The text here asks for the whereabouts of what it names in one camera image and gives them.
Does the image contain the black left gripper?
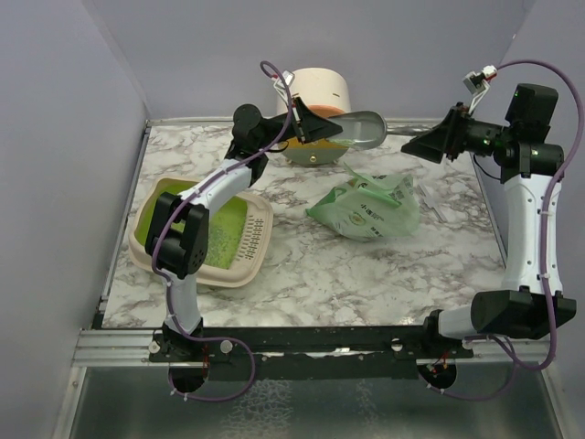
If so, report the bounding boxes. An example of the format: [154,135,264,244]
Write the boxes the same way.
[256,96,343,150]

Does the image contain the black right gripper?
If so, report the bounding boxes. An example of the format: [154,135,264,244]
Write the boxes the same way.
[403,102,515,163]

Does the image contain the silver metal scoop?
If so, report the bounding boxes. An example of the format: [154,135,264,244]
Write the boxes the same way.
[325,111,430,151]

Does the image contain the grey plastic bag clip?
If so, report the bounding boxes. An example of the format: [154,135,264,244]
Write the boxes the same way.
[417,184,448,223]

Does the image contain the green cat litter bag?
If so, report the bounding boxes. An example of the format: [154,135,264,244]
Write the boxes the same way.
[305,166,420,241]

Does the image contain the green cat litter pellets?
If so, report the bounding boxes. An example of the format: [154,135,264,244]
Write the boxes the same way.
[205,197,248,270]

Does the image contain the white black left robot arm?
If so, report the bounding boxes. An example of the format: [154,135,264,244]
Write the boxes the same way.
[144,97,343,361]

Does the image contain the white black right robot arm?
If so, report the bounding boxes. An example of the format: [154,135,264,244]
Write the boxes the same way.
[401,83,577,358]

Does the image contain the beige green litter box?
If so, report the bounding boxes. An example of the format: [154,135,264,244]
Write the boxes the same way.
[129,176,273,288]

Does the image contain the cream round drawer cabinet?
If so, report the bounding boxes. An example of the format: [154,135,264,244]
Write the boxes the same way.
[282,67,351,166]

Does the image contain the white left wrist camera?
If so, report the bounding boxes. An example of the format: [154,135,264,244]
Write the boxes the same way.
[272,70,294,107]

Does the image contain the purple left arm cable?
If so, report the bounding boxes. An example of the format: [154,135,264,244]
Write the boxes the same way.
[150,59,303,335]

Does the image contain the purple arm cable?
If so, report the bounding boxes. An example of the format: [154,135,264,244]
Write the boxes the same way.
[461,59,585,370]
[150,59,303,335]

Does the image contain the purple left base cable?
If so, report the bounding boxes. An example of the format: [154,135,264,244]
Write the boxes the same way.
[164,333,256,404]

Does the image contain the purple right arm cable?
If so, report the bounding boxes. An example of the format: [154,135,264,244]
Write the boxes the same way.
[461,59,585,370]

